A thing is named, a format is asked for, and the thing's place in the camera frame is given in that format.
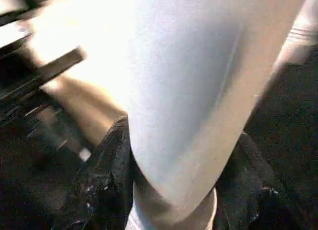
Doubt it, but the white plastic table top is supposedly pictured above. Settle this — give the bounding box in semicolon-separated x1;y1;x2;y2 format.
23;0;318;157

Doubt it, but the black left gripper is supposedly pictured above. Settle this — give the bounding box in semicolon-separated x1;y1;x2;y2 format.
0;46;88;151

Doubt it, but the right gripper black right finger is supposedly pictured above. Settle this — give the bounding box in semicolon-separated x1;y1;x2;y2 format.
215;131;313;230

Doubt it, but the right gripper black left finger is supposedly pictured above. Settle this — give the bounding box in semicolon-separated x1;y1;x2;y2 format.
52;115;136;230

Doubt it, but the black shiny mat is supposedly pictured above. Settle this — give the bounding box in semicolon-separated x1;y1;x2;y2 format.
0;0;318;230

